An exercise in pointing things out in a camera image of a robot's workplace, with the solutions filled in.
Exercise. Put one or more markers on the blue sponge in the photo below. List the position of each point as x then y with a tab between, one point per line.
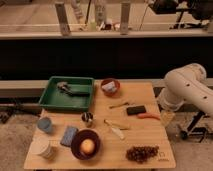
68	136

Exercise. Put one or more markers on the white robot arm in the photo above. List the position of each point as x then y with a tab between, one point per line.
186	84

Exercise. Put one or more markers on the small metal cup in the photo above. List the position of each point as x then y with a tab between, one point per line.
87	118

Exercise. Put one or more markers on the blue plastic cup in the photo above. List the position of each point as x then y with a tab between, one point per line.
45	125

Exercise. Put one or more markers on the white ribbed cup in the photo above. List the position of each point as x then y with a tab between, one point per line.
41	147

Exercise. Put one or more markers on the red bowl with cloth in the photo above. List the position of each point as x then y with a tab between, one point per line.
110	86

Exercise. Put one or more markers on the black rectangular block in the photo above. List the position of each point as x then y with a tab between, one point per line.
135	110

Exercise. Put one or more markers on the wooden spatula stick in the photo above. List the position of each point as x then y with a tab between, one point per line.
116	125

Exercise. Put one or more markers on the grey tool in tray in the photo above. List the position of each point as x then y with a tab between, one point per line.
64	87

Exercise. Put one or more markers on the dark brown bowl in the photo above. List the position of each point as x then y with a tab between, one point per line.
79	138

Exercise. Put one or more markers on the green plastic tray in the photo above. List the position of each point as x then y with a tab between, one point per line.
63	93

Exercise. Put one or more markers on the orange ball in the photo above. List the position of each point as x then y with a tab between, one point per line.
87	146

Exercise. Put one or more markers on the bunch of dark grapes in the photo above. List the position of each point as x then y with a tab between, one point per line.
141	154

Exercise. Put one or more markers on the black camera on stand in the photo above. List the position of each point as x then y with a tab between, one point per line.
199	9

